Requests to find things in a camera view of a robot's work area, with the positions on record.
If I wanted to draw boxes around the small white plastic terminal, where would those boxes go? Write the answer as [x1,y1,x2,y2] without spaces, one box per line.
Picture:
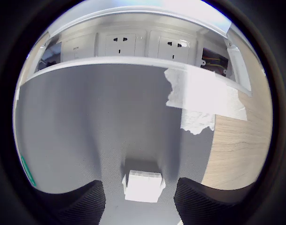
[122,170,167,203]

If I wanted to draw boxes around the dark grey mat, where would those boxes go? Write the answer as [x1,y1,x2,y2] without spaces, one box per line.
[13,63,216,225]

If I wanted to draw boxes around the white tape piece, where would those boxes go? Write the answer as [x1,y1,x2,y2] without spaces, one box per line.
[163,67,248,136]

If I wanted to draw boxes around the white power socket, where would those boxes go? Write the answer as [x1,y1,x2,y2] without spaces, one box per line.
[148,30,198,63]
[95,32,147,58]

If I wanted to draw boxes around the coloured wires in duct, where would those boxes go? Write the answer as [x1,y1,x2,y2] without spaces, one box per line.
[200,47,229,71]

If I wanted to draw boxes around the white blank duct plate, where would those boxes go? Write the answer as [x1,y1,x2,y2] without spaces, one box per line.
[60,39,97,63]

